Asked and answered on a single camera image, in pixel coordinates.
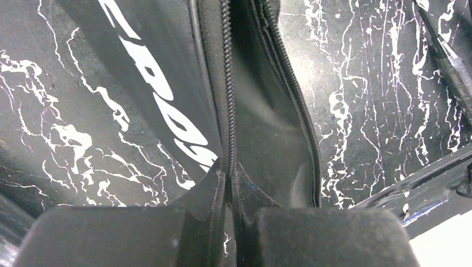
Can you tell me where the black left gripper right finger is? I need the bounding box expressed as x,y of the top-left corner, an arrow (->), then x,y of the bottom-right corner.
233,164 -> 419,266

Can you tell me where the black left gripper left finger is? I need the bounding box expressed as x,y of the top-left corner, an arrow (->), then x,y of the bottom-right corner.
14,160 -> 225,266

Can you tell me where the black racket cover bag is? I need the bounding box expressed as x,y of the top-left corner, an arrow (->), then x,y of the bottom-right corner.
59,1 -> 321,207

